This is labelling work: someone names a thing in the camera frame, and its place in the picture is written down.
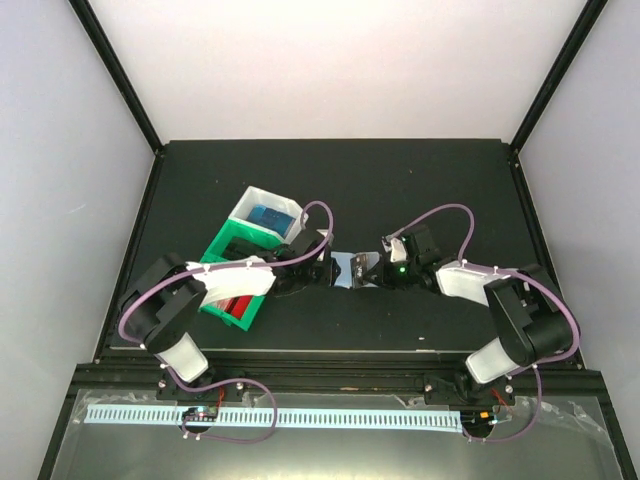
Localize clear white plastic bin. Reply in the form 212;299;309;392
228;186;308;243

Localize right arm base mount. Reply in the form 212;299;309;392
423;370;514;408

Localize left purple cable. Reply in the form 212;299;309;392
118;201;335;445

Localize white slotted cable duct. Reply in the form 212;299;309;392
83;404;462;433

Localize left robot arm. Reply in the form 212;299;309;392
118;228;339;399

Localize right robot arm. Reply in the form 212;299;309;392
360;225;580;403

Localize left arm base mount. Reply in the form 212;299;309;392
156;367;251;404

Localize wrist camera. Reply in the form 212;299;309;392
382;235;407;264
317;229;334;246

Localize small circuit board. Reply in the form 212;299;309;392
460;410;503;428
181;406;219;423

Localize left black frame post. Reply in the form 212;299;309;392
68;0;164;155

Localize black aluminium front rail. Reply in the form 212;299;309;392
74;349;609;396

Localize right small circuit board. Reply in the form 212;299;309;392
460;410;503;428

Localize black VIP card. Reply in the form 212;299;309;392
350;252;382;289

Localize left small circuit board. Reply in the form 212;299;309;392
181;406;219;423

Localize green plastic bin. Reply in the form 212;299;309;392
200;283;268;331
200;220;282;263

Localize right black frame post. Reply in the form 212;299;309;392
509;0;612;151

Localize clear acrylic sheet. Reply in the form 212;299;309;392
44;392;623;479

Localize red credit card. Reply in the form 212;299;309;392
225;296;253;320

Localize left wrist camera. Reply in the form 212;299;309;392
317;229;334;246

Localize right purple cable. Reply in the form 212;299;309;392
394;203;581;445

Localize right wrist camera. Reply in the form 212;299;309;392
382;235;407;264

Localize black cards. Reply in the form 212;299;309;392
222;237;272;261

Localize purple cable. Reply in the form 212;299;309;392
394;203;581;445
118;201;335;445

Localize black frame post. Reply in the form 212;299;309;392
68;0;164;155
509;0;612;151

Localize blue cards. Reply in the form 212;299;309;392
247;204;294;237

